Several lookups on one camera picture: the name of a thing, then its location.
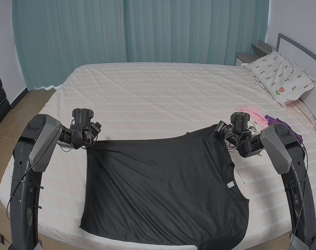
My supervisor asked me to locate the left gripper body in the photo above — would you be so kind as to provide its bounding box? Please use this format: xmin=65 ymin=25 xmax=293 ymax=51
xmin=81 ymin=129 xmax=97 ymax=149

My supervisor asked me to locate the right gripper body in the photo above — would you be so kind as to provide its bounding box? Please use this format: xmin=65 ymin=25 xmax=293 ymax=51
xmin=223 ymin=129 xmax=242 ymax=149

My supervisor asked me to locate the black T-shirt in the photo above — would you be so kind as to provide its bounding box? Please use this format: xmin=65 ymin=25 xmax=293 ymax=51
xmin=79 ymin=125 xmax=250 ymax=247

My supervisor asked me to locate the bed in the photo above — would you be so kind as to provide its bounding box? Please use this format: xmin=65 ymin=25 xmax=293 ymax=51
xmin=0 ymin=33 xmax=316 ymax=247

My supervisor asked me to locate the white printed garment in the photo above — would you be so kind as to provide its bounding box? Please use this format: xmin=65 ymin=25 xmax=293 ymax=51
xmin=248 ymin=123 xmax=265 ymax=157

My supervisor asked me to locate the pink garment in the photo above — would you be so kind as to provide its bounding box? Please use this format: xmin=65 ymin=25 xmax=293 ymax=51
xmin=236 ymin=105 xmax=268 ymax=131

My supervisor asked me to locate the purple garment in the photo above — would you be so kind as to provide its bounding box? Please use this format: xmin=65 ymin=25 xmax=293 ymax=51
xmin=265 ymin=115 xmax=304 ymax=145

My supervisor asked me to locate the white printed pillow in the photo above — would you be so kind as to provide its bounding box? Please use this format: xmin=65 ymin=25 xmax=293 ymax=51
xmin=242 ymin=50 xmax=316 ymax=107

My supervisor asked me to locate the grey bedside table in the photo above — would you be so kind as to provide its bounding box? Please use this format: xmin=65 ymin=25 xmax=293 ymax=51
xmin=236 ymin=41 xmax=275 ymax=67

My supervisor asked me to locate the black cable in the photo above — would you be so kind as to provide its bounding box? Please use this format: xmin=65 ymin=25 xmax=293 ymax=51
xmin=289 ymin=137 xmax=310 ymax=247
xmin=7 ymin=150 xmax=52 ymax=218

